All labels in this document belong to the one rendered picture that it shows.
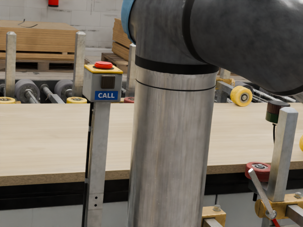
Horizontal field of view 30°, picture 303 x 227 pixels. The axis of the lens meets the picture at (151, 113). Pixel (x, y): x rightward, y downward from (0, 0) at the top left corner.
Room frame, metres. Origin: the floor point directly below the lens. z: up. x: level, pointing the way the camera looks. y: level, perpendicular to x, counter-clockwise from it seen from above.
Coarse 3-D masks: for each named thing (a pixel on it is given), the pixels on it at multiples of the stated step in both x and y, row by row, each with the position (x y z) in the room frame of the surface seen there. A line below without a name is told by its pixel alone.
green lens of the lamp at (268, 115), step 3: (267, 114) 1.46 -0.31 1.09; (270, 114) 1.45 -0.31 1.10; (273, 114) 1.45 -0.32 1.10; (267, 117) 1.46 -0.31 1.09; (270, 117) 1.45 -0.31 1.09; (273, 117) 1.44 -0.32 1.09; (276, 117) 1.44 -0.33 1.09; (267, 120) 1.46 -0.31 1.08; (270, 120) 1.45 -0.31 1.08; (273, 120) 1.44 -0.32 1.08; (276, 120) 1.44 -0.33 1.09
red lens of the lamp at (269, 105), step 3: (267, 105) 1.47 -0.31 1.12; (270, 105) 1.46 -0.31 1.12; (273, 105) 1.45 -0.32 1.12; (276, 105) 1.44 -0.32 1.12; (267, 108) 1.47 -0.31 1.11; (270, 108) 1.45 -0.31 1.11; (273, 108) 1.45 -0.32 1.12; (276, 108) 1.44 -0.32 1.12; (279, 108) 1.44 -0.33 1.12; (270, 111) 1.45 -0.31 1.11; (273, 111) 1.45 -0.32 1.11; (276, 111) 1.44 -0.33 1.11; (279, 111) 1.44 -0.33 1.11
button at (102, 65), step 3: (96, 63) 1.22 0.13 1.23; (99, 63) 1.22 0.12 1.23; (102, 63) 1.22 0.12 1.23; (105, 63) 1.22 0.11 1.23; (108, 63) 1.23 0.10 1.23; (111, 63) 1.23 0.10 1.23; (96, 66) 1.21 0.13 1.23; (99, 66) 1.21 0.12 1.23; (102, 66) 1.21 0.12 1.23; (105, 66) 1.21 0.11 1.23; (108, 66) 1.21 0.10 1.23; (111, 66) 1.22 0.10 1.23
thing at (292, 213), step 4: (248, 184) 1.59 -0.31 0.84; (252, 184) 1.57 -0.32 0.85; (264, 184) 1.55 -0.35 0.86; (252, 188) 1.57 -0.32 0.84; (264, 188) 1.52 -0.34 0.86; (256, 192) 1.55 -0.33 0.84; (288, 208) 1.41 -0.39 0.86; (292, 208) 1.40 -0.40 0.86; (296, 208) 1.40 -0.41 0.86; (300, 208) 1.40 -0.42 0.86; (288, 212) 1.41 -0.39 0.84; (292, 212) 1.39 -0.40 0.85; (296, 212) 1.38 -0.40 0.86; (300, 212) 1.38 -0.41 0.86; (288, 216) 1.40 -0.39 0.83; (292, 216) 1.39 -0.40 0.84; (296, 216) 1.37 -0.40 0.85; (300, 216) 1.36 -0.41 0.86; (296, 220) 1.37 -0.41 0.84; (300, 220) 1.36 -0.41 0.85; (300, 224) 1.35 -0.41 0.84
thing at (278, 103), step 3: (270, 102) 1.47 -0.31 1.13; (273, 102) 1.47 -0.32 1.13; (276, 102) 1.47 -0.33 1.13; (279, 102) 1.48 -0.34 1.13; (282, 102) 1.48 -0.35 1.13; (285, 102) 1.49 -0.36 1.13; (279, 105) 1.44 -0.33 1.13; (282, 105) 1.44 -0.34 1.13; (285, 105) 1.45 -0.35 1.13; (288, 105) 1.45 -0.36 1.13; (267, 111) 1.47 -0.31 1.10; (276, 114) 1.44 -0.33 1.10; (273, 123) 1.47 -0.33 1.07; (276, 123) 1.44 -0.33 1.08; (273, 126) 1.47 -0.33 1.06; (276, 126) 1.44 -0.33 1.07; (273, 129) 1.47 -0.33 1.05; (273, 132) 1.47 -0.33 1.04; (273, 135) 1.47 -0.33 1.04; (273, 138) 1.47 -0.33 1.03
